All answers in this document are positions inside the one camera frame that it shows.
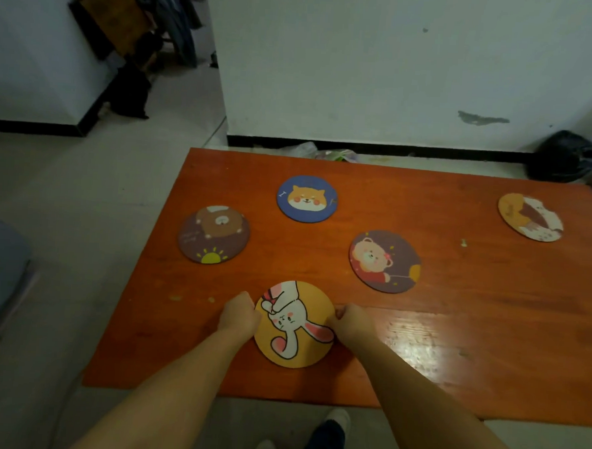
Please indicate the person's left hand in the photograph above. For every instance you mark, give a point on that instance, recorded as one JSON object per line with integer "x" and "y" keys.
{"x": 239, "y": 320}

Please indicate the person's right hand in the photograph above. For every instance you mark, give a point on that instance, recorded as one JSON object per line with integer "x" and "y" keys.
{"x": 352, "y": 329}

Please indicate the yellow rabbit coaster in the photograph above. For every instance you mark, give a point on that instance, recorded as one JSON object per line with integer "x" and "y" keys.
{"x": 295, "y": 326}

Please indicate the purple pink bear coaster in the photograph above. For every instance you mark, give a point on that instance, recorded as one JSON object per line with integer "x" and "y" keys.
{"x": 384, "y": 262}

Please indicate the brown bear sun coaster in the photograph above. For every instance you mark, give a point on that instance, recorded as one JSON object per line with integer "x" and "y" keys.
{"x": 213, "y": 235}

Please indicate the blue shiba dog coaster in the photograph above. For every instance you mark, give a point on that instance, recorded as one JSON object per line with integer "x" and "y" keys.
{"x": 307, "y": 198}

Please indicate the orange cat coaster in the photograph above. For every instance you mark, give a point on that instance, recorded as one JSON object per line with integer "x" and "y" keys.
{"x": 529, "y": 219}

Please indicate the person's left forearm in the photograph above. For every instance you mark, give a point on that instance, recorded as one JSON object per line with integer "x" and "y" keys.
{"x": 168, "y": 403}

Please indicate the person's right forearm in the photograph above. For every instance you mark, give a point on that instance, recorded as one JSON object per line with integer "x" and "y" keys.
{"x": 425, "y": 412}

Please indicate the person's right white shoe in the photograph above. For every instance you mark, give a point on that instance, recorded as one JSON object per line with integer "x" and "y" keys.
{"x": 339, "y": 418}

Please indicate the person's right blue trouser leg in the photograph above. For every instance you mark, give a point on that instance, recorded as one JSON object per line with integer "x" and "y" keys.
{"x": 324, "y": 447}

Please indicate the orange-brown wooden table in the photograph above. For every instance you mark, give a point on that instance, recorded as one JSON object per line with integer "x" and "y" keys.
{"x": 470, "y": 300}

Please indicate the green vegetable scraps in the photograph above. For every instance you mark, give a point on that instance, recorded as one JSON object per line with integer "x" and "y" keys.
{"x": 336, "y": 155}

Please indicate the black floor bag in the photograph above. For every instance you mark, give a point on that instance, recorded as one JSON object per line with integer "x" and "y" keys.
{"x": 129, "y": 94}

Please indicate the black trash bag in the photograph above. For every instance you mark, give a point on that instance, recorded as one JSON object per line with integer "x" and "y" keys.
{"x": 564, "y": 156}

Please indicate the hanging dark clothes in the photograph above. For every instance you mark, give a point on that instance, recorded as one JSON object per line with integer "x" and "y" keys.
{"x": 175, "y": 22}

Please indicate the brown wooden chair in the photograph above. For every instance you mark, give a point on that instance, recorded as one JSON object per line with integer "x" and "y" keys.
{"x": 114, "y": 14}

